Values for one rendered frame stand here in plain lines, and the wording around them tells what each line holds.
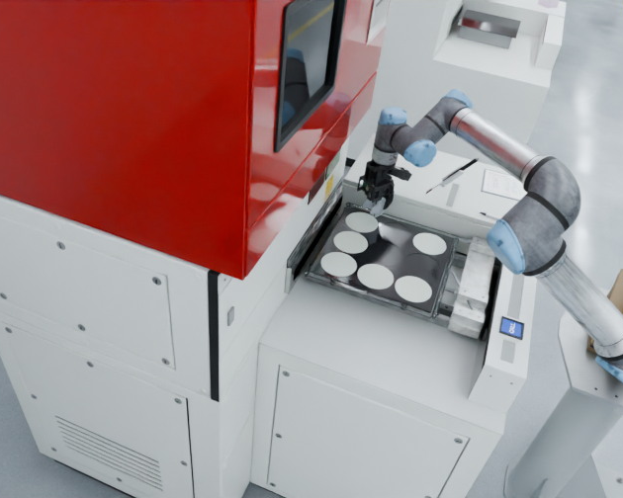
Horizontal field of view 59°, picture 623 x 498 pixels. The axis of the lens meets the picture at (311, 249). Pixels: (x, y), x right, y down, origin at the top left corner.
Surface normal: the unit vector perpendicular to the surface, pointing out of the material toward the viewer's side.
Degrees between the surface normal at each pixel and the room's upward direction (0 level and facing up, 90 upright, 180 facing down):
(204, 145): 90
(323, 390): 90
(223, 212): 90
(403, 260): 0
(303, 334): 0
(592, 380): 0
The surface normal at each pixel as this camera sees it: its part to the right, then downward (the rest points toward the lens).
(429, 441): -0.36, 0.58
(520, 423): 0.10, -0.76
